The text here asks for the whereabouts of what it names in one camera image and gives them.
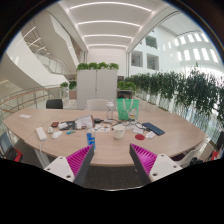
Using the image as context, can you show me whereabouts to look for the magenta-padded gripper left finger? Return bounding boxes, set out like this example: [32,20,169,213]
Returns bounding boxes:
[43,143,96,187]

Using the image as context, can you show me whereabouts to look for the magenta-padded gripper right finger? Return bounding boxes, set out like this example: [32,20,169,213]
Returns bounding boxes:
[129,143,184,186]

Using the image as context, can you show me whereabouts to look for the clear blue-labelled water bottle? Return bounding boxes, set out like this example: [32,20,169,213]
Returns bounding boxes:
[85,127,98,154]

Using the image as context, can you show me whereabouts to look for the white plastic packet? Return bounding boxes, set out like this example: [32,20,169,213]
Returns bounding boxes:
[145,130,157,140]

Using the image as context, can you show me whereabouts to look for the dark blue keyboard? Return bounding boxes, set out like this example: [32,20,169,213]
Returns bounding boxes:
[141,122,166,137]

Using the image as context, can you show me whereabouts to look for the white computer mouse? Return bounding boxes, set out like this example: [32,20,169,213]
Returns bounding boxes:
[51,130,64,140]

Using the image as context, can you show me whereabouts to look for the black wallet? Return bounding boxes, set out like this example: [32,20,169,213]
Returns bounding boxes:
[58,120,77,131]

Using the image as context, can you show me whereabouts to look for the white paper booklet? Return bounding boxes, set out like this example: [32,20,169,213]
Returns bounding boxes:
[74,115,94,130]

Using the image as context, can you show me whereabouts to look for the colourful sticker sheet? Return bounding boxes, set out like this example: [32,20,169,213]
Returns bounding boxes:
[93,123,112,133]

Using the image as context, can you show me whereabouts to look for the white mug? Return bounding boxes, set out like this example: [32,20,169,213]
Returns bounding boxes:
[112,123,127,140]

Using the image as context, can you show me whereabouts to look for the white power strip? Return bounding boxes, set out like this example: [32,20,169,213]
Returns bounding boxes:
[35,126,48,142]

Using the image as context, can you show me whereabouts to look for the green tote bag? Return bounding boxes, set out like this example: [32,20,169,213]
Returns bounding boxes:
[116,97,140,122]

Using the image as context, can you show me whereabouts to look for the clear white-lidded shaker bottle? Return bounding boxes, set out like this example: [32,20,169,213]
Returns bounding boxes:
[105,99,116,121]

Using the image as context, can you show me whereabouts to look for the black and red chair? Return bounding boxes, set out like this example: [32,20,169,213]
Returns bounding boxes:
[0,131,24,163]

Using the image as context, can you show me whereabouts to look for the white cabinet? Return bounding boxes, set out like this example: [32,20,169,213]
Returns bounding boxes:
[76,68,119,110]

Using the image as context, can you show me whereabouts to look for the potted green plants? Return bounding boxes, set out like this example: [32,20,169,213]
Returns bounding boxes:
[59,80,78,100]

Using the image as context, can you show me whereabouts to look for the low planter with plants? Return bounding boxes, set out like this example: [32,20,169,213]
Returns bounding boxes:
[116,80,138,99]

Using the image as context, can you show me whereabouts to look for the green plant hedge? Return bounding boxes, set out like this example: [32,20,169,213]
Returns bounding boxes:
[124,66,224,128]

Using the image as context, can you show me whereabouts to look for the glass balcony railing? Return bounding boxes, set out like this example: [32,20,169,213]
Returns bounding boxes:
[0,84,63,114]

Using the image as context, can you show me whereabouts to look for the green plants on cabinet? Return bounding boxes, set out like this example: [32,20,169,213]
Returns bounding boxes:
[76,61,120,72]

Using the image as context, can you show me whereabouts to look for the ceiling light strips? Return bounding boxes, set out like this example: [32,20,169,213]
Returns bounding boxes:
[68,1,153,49]

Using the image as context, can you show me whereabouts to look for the white power strip cable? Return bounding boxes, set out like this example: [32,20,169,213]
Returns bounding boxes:
[37,139,47,160]

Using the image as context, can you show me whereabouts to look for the black cables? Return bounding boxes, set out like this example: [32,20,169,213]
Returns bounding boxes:
[111,118,149,132]

